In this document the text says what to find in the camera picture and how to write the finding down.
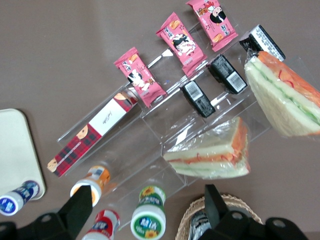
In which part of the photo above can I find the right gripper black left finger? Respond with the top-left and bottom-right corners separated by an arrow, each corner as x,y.
18,184 -> 93,240

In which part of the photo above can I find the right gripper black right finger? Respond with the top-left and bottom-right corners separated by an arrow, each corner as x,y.
199,184 -> 309,240

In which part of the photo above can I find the triangle sandwich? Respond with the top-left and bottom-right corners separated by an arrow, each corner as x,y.
244,51 -> 320,138
162,116 -> 252,180

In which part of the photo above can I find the cream plastic serving tray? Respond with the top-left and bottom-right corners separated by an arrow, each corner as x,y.
0,108 -> 46,201

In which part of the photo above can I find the aluminium foil container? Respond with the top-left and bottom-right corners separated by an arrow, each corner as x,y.
188,209 -> 208,240

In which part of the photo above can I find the oval wicker basket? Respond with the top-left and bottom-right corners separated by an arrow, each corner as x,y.
174,193 -> 263,240

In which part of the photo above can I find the red capped yogurt bottle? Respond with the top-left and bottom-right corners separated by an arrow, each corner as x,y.
81,209 -> 121,240

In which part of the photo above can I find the orange capped yogurt bottle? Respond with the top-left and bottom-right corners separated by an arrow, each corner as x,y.
69,165 -> 111,207

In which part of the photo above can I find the blue capped yogurt bottle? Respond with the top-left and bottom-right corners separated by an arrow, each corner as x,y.
0,179 -> 41,217

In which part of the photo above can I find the green capped yogurt bottle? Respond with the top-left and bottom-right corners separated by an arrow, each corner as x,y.
130,185 -> 167,240

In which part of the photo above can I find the red plaid cookie box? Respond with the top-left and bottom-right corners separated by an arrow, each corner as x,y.
46,91 -> 139,178

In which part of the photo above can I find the clear acrylic stepped stand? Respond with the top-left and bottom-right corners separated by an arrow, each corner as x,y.
56,23 -> 311,201

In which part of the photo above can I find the small black carton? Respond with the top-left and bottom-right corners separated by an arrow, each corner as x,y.
239,24 -> 287,62
206,54 -> 248,95
179,80 -> 216,118

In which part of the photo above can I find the pink cartoon snack pack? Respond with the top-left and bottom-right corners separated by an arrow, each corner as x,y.
113,46 -> 168,109
185,0 -> 239,53
155,11 -> 208,78

